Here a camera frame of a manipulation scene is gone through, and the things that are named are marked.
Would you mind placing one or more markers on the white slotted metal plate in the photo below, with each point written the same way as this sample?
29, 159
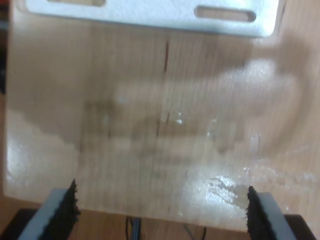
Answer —
150, 10

